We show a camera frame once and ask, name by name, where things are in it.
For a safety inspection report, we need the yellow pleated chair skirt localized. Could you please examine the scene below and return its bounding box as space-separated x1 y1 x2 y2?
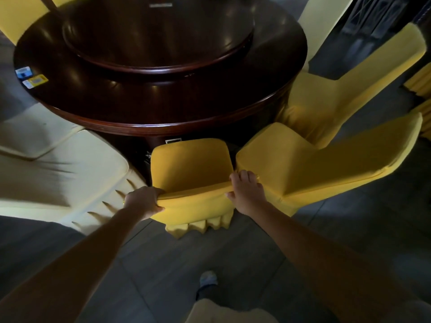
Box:
403 62 431 141

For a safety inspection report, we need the dark wooden turntable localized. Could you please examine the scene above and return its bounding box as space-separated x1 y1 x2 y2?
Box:
62 0 255 75

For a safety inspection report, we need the person's left hand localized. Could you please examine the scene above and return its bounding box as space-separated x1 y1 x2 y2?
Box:
123 186 165 221

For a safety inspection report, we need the person's right forearm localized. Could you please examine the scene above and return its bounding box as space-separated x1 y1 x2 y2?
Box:
243 201 431 323

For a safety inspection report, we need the person's leg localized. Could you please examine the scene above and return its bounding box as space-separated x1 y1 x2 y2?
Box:
185 286 280 323

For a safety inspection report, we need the pale yellow covered chair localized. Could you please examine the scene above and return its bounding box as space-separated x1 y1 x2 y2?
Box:
298 0 356 72
0 102 85 161
0 129 149 236

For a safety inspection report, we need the person's left forearm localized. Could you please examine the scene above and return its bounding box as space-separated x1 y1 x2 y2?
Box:
0 207 145 323

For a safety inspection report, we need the person's shoe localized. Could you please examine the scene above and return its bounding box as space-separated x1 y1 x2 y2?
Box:
199 271 219 289

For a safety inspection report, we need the yellow sticker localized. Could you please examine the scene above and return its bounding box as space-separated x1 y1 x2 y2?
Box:
22 74 49 90

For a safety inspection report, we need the dark round wooden table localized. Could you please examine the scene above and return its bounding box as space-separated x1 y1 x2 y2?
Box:
13 0 308 185

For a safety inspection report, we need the person's right hand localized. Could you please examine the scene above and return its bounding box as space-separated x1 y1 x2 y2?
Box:
225 170 268 217

